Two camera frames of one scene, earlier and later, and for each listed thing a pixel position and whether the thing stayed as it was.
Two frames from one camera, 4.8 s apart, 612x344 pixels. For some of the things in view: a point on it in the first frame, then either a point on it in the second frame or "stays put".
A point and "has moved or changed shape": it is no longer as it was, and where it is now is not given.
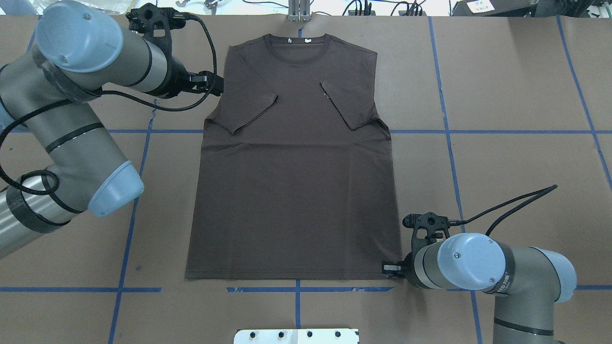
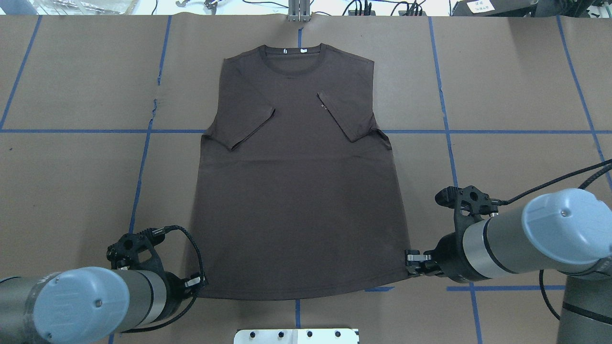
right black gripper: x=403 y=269 → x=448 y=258
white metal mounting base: x=297 y=336 stays put
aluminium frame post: x=299 y=10 stays put
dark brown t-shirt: x=296 y=177 has moved or changed shape
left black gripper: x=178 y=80 → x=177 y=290
